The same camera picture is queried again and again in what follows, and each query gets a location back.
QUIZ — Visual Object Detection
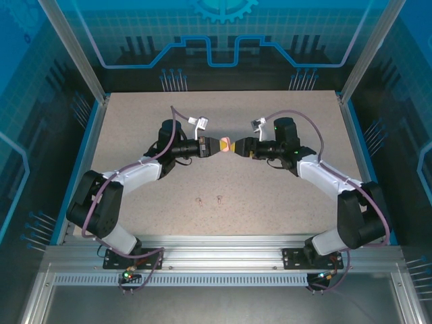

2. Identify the aluminium mounting beam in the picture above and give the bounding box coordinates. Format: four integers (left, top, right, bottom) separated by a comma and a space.
43, 235, 404, 271

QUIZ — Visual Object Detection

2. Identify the steel bottom plate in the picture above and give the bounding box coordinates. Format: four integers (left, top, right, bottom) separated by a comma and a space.
40, 283, 406, 324

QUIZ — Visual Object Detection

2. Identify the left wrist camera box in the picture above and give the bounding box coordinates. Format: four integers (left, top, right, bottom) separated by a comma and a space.
194, 116, 210, 138

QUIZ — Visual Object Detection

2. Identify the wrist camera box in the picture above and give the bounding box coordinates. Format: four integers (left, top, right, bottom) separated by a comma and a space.
250, 117, 269, 139
194, 116, 210, 138

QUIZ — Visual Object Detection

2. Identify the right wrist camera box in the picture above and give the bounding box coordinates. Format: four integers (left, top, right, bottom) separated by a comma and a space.
250, 117, 269, 139

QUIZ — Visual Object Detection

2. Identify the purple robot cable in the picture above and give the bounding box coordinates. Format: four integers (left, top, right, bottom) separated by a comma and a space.
82, 105, 166, 295
265, 109, 391, 295

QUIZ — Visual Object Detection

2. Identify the blue edged side rail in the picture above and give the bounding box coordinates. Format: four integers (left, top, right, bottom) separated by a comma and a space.
337, 92, 399, 246
50, 94, 111, 246

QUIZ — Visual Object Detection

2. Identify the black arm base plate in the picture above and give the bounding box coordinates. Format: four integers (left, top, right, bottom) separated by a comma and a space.
281, 248, 344, 270
103, 248, 165, 270

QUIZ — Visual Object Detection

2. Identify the aluminium frame post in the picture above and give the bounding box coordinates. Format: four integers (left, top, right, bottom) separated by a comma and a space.
338, 0, 398, 105
37, 0, 111, 105

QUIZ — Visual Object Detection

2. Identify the slotted grey cable duct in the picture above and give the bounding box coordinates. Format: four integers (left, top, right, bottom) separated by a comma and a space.
53, 273, 310, 287

